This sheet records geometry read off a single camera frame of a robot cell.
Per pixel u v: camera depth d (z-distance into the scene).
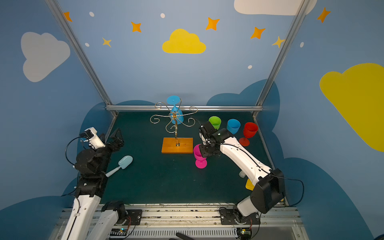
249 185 0.86
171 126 0.70
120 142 0.63
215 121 0.99
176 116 0.78
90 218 0.46
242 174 0.88
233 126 0.96
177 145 1.01
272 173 0.43
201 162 0.93
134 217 0.78
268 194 0.43
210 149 0.69
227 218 0.74
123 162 0.93
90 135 0.56
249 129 0.92
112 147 0.62
